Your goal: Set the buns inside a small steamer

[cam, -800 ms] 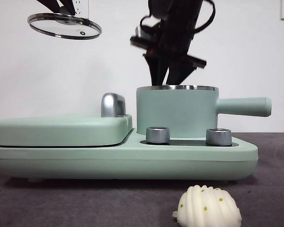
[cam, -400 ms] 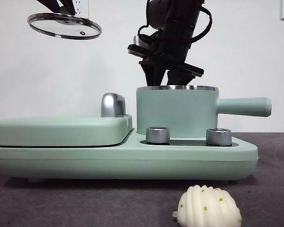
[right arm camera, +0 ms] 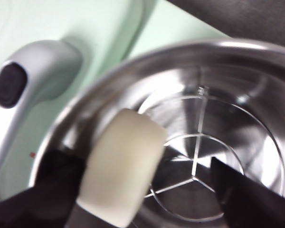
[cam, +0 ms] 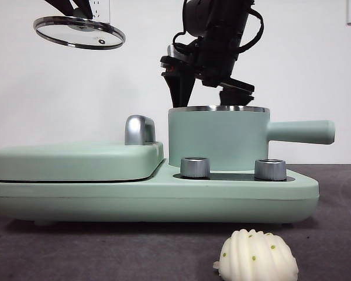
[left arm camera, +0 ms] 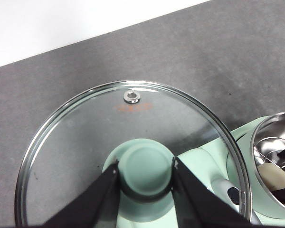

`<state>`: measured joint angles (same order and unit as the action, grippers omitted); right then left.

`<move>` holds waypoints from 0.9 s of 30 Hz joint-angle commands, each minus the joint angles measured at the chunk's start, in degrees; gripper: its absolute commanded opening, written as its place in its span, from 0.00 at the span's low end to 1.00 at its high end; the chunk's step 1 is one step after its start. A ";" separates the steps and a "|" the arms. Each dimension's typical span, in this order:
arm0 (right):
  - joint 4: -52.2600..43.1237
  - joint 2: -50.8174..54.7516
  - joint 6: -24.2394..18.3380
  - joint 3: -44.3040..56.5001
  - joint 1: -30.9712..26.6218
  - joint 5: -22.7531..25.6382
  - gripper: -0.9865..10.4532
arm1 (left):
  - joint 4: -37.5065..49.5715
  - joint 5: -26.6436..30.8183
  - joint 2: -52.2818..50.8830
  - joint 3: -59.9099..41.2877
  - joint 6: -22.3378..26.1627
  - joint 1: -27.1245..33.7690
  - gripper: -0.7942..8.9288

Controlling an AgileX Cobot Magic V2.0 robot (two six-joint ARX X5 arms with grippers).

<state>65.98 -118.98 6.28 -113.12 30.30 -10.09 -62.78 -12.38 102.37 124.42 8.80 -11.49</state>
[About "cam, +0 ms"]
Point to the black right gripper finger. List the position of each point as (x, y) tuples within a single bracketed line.
[(180, 89), (237, 98)]

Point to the silver round control knob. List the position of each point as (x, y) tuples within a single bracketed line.
[(270, 169), (194, 167)]

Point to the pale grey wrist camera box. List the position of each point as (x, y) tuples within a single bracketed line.
[(178, 52)]

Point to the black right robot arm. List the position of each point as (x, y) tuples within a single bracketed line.
[(219, 35)]

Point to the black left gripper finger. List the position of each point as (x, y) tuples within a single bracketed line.
[(63, 6), (86, 8)]

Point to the mint green hinged griddle lid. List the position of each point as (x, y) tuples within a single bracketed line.
[(76, 161)]

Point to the mint green breakfast machine base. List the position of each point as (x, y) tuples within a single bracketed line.
[(134, 202)]

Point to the white pleated bun green dots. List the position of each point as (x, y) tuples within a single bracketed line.
[(256, 257)]

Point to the round glass pot lid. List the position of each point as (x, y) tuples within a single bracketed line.
[(77, 27)]

